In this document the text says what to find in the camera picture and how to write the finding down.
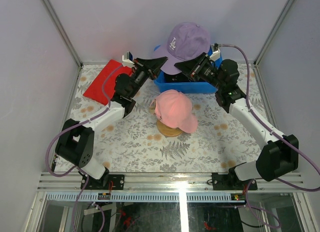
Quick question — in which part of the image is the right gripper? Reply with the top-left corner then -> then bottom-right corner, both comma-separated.
175,53 -> 225,91

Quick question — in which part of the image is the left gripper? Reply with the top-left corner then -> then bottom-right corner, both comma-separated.
129,56 -> 167,98

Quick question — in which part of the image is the blue plastic bin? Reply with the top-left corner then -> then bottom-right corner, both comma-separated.
153,44 -> 223,94

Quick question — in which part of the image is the purple LA baseball cap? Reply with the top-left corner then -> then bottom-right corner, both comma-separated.
153,22 -> 211,75

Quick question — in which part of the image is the beige baseball cap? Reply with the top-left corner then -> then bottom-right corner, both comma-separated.
148,99 -> 156,115

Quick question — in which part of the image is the pink baseball cap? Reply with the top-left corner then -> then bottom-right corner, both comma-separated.
154,89 -> 198,134

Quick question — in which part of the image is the wooden hat stand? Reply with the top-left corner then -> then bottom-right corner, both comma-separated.
156,120 -> 183,137

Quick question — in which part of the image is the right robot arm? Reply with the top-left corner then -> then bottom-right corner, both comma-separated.
175,53 -> 299,190

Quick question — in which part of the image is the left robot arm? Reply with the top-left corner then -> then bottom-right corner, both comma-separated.
55,57 -> 168,190

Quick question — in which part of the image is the black cap in bin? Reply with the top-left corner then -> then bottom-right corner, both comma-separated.
163,73 -> 190,83

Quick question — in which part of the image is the red folded cloth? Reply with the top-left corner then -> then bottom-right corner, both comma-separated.
83,59 -> 132,105

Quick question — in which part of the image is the floral table mat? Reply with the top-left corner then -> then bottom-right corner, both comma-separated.
53,63 -> 285,173

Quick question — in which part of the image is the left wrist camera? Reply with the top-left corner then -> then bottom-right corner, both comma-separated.
122,51 -> 134,68

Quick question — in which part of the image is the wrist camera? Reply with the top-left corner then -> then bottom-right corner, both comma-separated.
122,51 -> 134,68
209,43 -> 221,61

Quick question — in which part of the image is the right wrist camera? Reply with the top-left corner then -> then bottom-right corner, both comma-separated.
209,43 -> 221,61

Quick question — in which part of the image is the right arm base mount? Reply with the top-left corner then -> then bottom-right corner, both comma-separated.
206,169 -> 258,191

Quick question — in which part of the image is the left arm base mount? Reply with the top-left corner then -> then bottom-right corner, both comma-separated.
79,169 -> 125,192

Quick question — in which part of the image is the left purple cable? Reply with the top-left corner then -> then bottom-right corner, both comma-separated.
44,64 -> 125,232

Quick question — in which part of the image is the aluminium front rail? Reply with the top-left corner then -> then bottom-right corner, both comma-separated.
37,172 -> 298,203

